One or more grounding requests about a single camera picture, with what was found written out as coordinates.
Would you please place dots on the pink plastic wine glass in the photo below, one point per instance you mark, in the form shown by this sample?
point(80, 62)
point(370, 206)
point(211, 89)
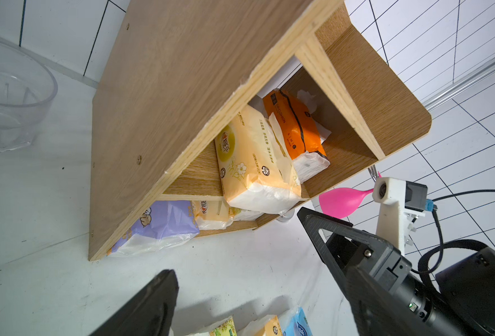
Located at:
point(342, 202)

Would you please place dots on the chrome glass holder stand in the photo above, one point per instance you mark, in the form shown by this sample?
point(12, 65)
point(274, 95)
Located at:
point(374, 173)

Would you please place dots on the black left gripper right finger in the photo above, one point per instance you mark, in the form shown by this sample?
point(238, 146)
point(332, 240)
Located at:
point(410, 310)

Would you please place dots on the orange tissue pack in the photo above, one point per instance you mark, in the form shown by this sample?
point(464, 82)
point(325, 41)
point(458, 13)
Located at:
point(297, 131)

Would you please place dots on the aluminium corner post right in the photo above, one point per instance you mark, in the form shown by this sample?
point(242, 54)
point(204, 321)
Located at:
point(464, 83)

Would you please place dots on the green-yellow floral tissue pack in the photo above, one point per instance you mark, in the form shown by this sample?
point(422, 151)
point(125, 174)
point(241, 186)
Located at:
point(225, 327)

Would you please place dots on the purple tissue pack bottom shelf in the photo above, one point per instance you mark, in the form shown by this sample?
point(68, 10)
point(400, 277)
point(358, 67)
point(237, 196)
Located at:
point(165, 224)

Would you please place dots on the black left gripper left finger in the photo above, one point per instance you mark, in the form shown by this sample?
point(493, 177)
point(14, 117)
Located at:
point(149, 312)

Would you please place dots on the yellow tissue pack bottom shelf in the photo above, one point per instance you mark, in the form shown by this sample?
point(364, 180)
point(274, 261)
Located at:
point(212, 215)

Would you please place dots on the orange-yellow tissue pack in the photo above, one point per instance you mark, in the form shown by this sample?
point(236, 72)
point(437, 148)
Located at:
point(266, 326)

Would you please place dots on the clear plastic cup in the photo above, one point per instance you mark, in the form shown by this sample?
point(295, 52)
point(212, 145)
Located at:
point(27, 91)

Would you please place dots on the light blue tissue pack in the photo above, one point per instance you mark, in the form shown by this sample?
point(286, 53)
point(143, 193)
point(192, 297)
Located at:
point(294, 323)

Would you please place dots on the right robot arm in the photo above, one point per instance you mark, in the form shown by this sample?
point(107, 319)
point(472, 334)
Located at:
point(468, 287)

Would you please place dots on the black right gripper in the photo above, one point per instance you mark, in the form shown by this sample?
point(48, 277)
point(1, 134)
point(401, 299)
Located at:
point(342, 247)

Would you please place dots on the cream yellow tissue pack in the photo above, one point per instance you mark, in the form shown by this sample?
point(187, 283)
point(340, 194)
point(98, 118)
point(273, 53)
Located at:
point(257, 174)

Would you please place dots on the pale green tissue pack bottom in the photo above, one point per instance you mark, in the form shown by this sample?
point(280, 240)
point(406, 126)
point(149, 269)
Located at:
point(244, 215)

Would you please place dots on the wooden three-tier shelf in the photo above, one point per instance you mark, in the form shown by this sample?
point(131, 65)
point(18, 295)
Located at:
point(180, 70)

